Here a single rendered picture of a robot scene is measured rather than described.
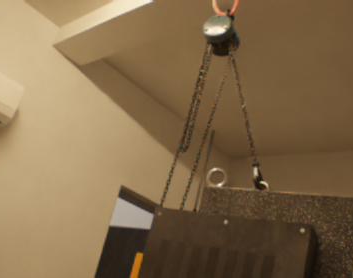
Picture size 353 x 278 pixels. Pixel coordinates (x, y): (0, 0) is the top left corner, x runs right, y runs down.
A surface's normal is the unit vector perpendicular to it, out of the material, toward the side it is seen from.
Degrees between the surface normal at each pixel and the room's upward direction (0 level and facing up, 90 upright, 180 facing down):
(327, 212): 90
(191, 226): 90
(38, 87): 90
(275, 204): 90
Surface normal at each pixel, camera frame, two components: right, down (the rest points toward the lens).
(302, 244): -0.44, -0.44
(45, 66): 0.74, -0.07
